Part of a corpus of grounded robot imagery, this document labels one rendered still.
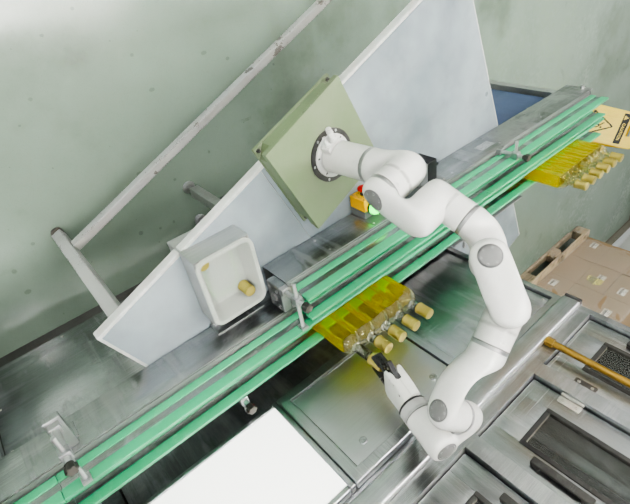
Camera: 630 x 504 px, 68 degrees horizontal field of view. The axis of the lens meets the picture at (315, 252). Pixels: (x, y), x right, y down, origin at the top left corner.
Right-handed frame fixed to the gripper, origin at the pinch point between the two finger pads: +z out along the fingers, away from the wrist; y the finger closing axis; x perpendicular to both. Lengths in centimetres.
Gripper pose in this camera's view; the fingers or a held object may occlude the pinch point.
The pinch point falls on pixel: (380, 365)
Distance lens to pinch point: 130.3
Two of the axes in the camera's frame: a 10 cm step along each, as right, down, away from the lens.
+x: -9.0, 3.6, -2.6
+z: -4.1, -4.9, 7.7
